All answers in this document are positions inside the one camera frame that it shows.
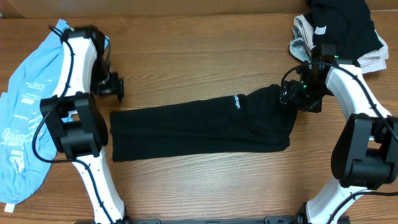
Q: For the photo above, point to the grey patterned cloth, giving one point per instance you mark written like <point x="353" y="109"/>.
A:
<point x="298" y="48"/>

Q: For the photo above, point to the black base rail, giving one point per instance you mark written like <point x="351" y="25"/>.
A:
<point x="266" y="220"/>

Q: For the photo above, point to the beige crumpled shorts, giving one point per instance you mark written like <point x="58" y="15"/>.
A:
<point x="369" y="62"/>

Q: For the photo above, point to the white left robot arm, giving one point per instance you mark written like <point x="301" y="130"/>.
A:
<point x="75" y="124"/>

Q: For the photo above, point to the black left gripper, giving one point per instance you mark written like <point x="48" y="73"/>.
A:
<point x="115" y="88"/>

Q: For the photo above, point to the light blue t-shirt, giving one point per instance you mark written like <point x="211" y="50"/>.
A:
<point x="26" y="151"/>

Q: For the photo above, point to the black t-shirt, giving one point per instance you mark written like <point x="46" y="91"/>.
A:
<point x="257" y="122"/>

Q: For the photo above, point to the dark navy folded garment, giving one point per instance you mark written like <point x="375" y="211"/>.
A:
<point x="345" y="24"/>

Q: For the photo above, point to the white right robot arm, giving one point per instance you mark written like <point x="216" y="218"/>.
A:
<point x="365" y="155"/>

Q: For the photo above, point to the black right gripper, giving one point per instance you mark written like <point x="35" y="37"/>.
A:
<point x="288" y="93"/>

